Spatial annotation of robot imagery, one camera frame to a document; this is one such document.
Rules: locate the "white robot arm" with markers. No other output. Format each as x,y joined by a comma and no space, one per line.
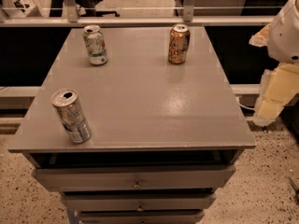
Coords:
283,37

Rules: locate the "grey drawer cabinet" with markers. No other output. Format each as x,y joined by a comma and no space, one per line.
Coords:
142,110

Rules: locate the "bottom grey drawer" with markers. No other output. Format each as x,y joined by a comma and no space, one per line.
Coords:
146,217

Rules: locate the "white green soda can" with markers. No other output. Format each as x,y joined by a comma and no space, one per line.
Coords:
95,44

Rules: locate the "silver energy drink can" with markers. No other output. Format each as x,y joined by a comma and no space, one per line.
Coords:
69,110

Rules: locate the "orange soda can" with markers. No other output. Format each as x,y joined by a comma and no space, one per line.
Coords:
179,43

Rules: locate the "metal railing frame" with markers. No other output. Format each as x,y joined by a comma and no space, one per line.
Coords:
128,13

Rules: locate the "yellow foam padding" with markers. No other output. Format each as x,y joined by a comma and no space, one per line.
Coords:
278,87

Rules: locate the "grey drawer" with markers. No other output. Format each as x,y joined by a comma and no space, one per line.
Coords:
139,202
146,217
134,178

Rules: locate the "middle grey drawer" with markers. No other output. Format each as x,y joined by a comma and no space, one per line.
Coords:
139,202

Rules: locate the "top grey drawer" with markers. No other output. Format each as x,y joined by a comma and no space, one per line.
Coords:
134,178

